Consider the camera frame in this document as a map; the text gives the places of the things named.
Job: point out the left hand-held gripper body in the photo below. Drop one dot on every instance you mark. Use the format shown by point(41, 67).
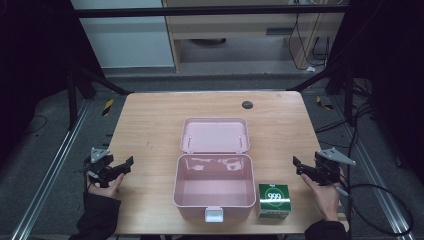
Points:
point(100, 168)

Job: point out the black metal stand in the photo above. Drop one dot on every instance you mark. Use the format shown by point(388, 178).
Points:
point(83, 86)
point(343, 83)

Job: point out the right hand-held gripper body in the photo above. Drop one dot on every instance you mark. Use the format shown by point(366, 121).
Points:
point(328, 166)

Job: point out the black metal frame bar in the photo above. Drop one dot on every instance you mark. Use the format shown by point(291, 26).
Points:
point(200, 12)

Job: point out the green medicine box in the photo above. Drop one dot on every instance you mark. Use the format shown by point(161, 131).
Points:
point(274, 201)

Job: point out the person's right hand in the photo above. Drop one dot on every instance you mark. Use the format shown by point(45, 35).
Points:
point(325, 198)

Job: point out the white cabinet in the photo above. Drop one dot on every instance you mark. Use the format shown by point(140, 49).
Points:
point(126, 40)

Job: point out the aluminium floor rail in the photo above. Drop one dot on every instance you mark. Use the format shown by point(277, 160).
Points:
point(376, 186)
point(50, 170)

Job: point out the white power plug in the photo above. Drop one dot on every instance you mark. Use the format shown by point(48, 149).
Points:
point(310, 69)

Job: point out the yellow black tape strip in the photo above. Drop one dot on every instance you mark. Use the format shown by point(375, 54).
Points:
point(323, 103)
point(107, 107)

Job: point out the light wooden desk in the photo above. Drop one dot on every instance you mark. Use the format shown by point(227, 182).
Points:
point(233, 30)

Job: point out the person's left hand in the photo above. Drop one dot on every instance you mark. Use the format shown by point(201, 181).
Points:
point(108, 190)

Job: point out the pink plastic storage box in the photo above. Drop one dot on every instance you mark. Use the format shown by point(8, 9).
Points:
point(213, 173)

